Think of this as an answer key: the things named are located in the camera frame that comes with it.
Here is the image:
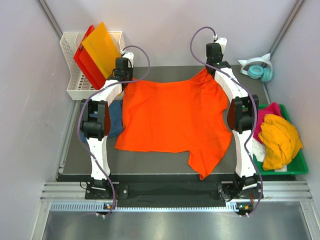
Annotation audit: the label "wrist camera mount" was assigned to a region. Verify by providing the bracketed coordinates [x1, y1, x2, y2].
[213, 37, 228, 55]
[120, 51, 134, 69]

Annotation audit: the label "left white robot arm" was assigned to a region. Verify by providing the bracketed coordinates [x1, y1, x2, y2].
[79, 52, 134, 200]

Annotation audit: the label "slotted cable duct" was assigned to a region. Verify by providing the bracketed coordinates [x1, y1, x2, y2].
[50, 201, 250, 214]

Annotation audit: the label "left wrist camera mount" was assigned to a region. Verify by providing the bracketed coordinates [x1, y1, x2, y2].
[120, 51, 134, 69]

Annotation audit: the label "orange t shirt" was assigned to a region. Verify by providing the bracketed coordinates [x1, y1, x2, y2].
[115, 69, 232, 179]

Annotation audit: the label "blue t shirt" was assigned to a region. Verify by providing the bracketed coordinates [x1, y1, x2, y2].
[87, 99, 125, 138]

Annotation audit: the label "orange plastic folder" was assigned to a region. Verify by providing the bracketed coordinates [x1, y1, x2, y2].
[82, 22, 121, 81]

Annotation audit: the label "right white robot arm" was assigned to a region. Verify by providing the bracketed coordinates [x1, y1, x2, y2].
[205, 38, 259, 198]

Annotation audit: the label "pink t shirt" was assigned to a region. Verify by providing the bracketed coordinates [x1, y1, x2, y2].
[253, 102, 283, 144]

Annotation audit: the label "yellow t shirt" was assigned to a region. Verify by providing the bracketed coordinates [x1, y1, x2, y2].
[258, 114, 303, 171]

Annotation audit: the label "white perforated file basket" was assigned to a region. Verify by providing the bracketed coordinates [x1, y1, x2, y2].
[60, 31, 126, 101]

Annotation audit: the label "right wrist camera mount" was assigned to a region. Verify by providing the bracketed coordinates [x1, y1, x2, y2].
[213, 37, 228, 55]

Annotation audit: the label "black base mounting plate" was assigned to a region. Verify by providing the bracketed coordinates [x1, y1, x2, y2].
[93, 175, 263, 207]

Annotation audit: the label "red plastic folder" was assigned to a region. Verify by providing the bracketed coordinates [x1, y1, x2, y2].
[73, 25, 106, 90]

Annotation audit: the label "cat ear headphones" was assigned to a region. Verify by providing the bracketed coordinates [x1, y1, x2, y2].
[238, 53, 274, 83]

